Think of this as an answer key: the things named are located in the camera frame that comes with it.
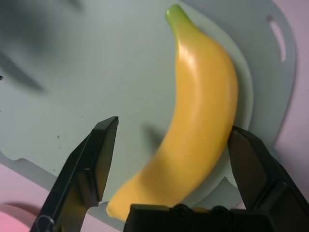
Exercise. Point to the light green cutting board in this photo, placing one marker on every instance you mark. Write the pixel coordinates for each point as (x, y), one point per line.
(96, 72)

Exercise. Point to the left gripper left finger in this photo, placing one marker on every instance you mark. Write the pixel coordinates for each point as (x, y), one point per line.
(82, 174)

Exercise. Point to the pink plastic plate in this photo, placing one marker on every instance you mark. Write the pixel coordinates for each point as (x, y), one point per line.
(9, 222)

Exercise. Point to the yellow toy banana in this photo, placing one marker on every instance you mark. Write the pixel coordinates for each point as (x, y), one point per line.
(200, 96)

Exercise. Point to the large green cutting mat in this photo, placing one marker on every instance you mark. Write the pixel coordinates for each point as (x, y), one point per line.
(265, 84)

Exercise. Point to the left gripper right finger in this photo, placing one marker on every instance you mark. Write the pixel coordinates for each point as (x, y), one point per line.
(260, 174)

